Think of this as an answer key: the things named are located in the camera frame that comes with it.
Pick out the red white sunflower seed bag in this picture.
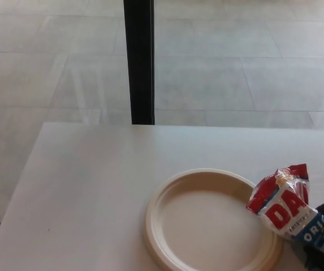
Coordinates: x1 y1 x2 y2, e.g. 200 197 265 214
245 163 324 268

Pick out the beige round paper plate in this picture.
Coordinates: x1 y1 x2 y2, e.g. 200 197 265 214
144 168 284 271

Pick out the black vertical window post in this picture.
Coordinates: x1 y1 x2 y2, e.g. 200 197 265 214
123 0 155 126

